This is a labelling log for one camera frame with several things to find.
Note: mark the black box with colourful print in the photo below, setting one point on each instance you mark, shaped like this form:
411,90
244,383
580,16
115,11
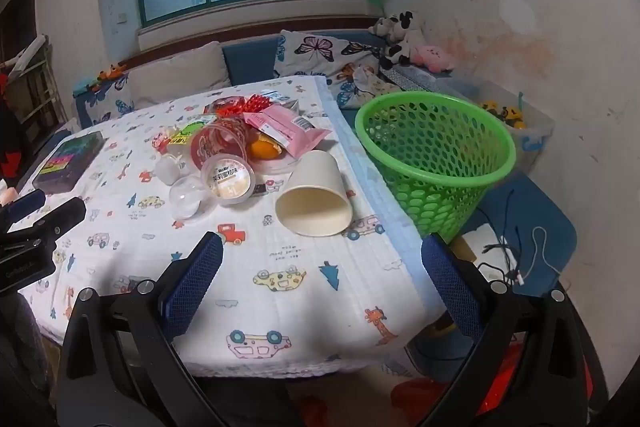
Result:
67,162

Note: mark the patterned blue grey box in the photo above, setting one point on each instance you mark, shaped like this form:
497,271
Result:
420,79

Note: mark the small red wrapper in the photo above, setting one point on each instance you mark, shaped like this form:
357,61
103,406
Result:
161,142

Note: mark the spotted beige cloth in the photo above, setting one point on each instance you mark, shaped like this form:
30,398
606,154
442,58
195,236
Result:
367,82

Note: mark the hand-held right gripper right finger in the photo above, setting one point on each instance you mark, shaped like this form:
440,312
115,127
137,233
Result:
450,287

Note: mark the small orange toy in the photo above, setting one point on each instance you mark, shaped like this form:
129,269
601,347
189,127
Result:
112,72

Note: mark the small blue toy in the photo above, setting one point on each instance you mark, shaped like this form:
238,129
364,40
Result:
86,88

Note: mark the blue floor mat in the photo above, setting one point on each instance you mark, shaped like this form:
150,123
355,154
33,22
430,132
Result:
555,227

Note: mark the small white plastic cup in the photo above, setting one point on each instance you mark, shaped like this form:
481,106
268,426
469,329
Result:
167,169

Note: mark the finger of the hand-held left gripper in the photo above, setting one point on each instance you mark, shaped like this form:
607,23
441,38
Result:
60,217
25,204

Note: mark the red ribbon bow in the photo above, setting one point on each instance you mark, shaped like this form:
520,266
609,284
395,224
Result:
251,103

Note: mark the orange peel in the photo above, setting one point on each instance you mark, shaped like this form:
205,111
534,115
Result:
265,149

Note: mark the pink snack packet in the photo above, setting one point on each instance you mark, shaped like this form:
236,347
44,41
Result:
295,129

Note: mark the yellow toy vehicle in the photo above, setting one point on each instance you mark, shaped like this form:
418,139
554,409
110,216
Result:
510,114

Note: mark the pudding cup with beige lid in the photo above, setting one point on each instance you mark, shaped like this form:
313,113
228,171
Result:
227,179

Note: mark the white vehicle print blanket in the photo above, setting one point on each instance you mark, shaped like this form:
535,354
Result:
280,277

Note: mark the butterfly print pillow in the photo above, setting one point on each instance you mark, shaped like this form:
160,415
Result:
320,52

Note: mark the clear plastic dome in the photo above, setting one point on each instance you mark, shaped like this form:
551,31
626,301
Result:
190,199

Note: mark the grey dog plush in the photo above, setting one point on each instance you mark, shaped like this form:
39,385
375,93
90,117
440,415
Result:
381,27

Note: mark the green plastic mesh basket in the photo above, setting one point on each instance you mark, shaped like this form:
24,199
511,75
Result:
450,177

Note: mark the beige cushion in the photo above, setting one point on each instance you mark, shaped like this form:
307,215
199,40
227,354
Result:
175,69

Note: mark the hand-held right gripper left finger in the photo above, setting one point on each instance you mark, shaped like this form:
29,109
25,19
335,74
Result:
192,287

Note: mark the clear plastic storage bin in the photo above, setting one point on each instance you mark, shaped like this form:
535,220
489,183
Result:
535,132

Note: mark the pink round plush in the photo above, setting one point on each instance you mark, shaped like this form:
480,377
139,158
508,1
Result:
431,57

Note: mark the yellow green bottle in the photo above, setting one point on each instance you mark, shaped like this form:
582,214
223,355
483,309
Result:
184,136

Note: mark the white paper cup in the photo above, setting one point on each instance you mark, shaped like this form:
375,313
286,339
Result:
315,192

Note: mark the black white cow plush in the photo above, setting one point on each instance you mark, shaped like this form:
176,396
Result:
400,39

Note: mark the red printed plastic cup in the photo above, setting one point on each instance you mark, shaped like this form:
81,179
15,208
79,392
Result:
220,142

